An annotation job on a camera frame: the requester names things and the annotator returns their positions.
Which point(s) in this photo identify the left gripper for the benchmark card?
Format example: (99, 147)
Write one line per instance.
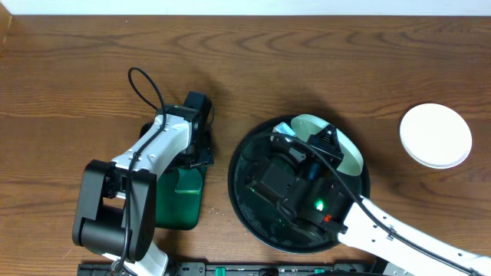
(205, 154)

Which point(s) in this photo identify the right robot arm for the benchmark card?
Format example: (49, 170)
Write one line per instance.
(375, 231)

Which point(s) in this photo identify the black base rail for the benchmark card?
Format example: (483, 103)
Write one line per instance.
(201, 269)

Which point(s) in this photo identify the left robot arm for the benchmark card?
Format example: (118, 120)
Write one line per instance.
(112, 213)

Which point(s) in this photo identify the mint green plate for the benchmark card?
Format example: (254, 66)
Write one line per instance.
(305, 125)

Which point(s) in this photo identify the white plate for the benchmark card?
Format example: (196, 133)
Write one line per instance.
(435, 136)

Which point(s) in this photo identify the green rectangular tray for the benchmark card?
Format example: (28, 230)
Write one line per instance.
(161, 157)

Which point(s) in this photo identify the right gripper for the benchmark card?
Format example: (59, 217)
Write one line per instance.
(321, 140)

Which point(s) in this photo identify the black round tray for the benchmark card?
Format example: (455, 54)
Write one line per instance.
(249, 214)

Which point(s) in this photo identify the green yellow sponge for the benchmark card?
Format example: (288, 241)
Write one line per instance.
(190, 182)

